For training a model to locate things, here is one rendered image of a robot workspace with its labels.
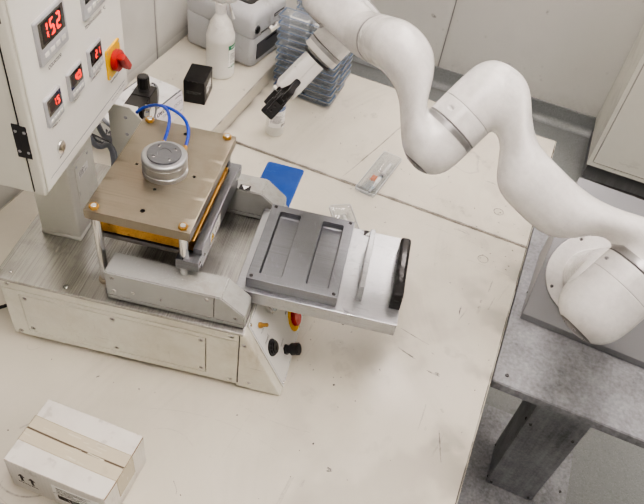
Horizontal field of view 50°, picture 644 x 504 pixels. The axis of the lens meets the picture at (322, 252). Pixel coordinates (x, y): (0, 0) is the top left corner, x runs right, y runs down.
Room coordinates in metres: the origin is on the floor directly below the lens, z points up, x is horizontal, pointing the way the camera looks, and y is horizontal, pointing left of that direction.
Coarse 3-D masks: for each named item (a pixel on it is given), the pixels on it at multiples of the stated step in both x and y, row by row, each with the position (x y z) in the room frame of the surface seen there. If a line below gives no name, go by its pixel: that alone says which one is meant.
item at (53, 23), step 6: (54, 12) 0.84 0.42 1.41; (60, 12) 0.85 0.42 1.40; (48, 18) 0.82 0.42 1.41; (54, 18) 0.84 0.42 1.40; (60, 18) 0.85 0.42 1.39; (42, 24) 0.80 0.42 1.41; (48, 24) 0.82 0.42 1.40; (54, 24) 0.83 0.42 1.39; (60, 24) 0.85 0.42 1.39; (42, 30) 0.80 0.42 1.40; (48, 30) 0.82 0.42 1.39; (54, 30) 0.83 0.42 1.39; (48, 36) 0.81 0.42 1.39
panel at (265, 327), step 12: (252, 312) 0.76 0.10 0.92; (264, 312) 0.80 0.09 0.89; (276, 312) 0.83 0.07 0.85; (288, 312) 0.87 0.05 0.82; (252, 324) 0.75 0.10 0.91; (264, 324) 0.76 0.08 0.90; (276, 324) 0.81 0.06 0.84; (288, 324) 0.85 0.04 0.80; (300, 324) 0.89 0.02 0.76; (264, 336) 0.76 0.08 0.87; (276, 336) 0.79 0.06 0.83; (288, 336) 0.83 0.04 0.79; (264, 348) 0.74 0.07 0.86; (276, 360) 0.75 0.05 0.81; (288, 360) 0.79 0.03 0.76; (276, 372) 0.73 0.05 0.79
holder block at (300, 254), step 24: (288, 216) 0.96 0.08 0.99; (312, 216) 0.97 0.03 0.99; (264, 240) 0.88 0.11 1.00; (288, 240) 0.91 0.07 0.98; (312, 240) 0.90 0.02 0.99; (336, 240) 0.93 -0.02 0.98; (264, 264) 0.83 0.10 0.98; (288, 264) 0.83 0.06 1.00; (312, 264) 0.86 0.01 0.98; (336, 264) 0.85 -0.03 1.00; (264, 288) 0.78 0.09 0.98; (288, 288) 0.78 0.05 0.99; (312, 288) 0.79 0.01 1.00; (336, 288) 0.79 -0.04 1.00
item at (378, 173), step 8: (384, 152) 1.50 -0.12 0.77; (384, 160) 1.47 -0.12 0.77; (392, 160) 1.47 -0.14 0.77; (400, 160) 1.48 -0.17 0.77; (376, 168) 1.43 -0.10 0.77; (384, 168) 1.43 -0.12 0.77; (392, 168) 1.44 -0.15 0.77; (368, 176) 1.39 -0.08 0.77; (376, 176) 1.40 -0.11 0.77; (384, 176) 1.40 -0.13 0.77; (360, 184) 1.35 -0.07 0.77; (368, 184) 1.36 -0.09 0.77; (376, 184) 1.36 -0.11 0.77; (368, 192) 1.33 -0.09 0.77
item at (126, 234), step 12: (216, 192) 0.92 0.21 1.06; (204, 216) 0.85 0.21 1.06; (108, 228) 0.80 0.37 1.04; (120, 228) 0.80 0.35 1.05; (132, 240) 0.79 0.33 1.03; (144, 240) 0.80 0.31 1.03; (156, 240) 0.79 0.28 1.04; (168, 240) 0.79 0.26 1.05; (192, 240) 0.79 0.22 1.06; (192, 252) 0.79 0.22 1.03
